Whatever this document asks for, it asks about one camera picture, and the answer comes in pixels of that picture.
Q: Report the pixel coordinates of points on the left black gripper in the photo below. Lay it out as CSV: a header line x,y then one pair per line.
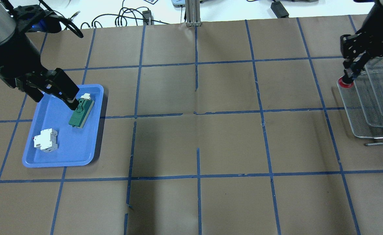
x,y
11,62

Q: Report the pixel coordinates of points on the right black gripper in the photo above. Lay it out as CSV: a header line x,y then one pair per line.
x,y
371,40

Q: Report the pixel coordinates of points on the red push button switch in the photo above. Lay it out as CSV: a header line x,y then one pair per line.
x,y
347,80

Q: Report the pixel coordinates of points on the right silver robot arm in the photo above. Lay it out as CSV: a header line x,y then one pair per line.
x,y
364,45

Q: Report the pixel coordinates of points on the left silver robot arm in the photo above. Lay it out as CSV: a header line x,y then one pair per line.
x,y
64,21

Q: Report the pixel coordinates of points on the green relay module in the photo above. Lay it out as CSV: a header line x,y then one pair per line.
x,y
80,115

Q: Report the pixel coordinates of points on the white circuit breaker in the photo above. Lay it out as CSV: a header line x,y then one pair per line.
x,y
46,141

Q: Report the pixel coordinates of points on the blue plastic tray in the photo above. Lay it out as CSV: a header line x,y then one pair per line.
x,y
76,146

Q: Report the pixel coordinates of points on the black power adapter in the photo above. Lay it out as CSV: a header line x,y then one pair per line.
x,y
278,9

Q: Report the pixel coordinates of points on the wire mesh shelf basket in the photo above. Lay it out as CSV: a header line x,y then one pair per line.
x,y
363,102

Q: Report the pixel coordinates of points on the aluminium frame post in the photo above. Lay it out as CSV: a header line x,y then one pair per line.
x,y
192,10

